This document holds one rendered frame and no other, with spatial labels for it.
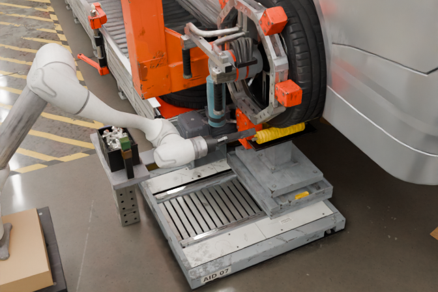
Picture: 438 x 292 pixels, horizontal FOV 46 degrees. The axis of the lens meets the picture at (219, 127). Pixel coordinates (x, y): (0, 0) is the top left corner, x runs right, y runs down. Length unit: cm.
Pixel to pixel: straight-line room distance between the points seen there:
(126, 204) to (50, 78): 105
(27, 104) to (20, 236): 56
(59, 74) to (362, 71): 103
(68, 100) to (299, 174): 130
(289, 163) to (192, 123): 55
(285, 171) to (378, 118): 93
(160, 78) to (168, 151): 69
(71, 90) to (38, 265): 72
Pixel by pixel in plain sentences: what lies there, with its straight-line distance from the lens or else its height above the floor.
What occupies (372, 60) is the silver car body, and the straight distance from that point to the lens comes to 179.
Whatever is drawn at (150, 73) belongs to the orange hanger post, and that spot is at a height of 67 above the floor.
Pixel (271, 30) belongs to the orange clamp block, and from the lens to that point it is 203.
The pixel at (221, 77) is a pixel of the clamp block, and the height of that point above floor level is 93.
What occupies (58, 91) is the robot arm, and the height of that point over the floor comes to 106.
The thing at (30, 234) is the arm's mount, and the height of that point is 40.
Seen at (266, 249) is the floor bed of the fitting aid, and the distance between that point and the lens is 247.
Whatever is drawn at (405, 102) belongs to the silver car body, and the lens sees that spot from 171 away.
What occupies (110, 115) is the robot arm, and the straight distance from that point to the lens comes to 190.
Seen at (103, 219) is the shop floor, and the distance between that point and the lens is 280.
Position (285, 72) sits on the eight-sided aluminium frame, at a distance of 207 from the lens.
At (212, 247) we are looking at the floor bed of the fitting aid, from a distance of 248.
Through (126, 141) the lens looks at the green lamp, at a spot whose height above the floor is 66.
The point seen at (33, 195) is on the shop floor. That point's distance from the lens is 307.
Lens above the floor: 193
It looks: 35 degrees down
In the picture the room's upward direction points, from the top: 2 degrees counter-clockwise
